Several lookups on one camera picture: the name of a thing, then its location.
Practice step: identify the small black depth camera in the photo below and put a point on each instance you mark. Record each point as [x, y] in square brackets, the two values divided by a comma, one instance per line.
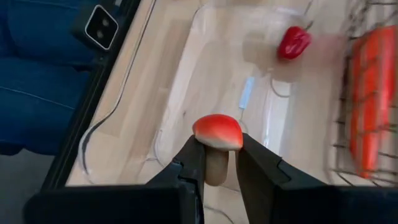
[101, 28]

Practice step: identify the long orange carrot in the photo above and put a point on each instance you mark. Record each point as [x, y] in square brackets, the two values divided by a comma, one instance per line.
[370, 109]

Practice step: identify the clear plastic bin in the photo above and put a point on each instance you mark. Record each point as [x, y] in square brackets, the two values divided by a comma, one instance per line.
[217, 62]

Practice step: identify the small red pepper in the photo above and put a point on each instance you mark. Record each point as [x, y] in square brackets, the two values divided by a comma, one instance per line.
[293, 43]

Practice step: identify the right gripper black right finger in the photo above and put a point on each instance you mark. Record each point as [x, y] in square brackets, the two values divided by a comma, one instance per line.
[264, 186]

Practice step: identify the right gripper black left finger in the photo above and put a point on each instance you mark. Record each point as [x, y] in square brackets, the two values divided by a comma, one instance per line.
[186, 174]

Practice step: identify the red round fruit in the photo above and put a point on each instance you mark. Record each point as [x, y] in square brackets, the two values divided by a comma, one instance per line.
[217, 130]

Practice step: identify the blue cushioned chair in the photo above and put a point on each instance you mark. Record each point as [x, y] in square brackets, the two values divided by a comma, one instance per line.
[37, 93]

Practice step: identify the black aluminium table frame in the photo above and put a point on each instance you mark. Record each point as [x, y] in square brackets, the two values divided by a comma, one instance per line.
[93, 93]

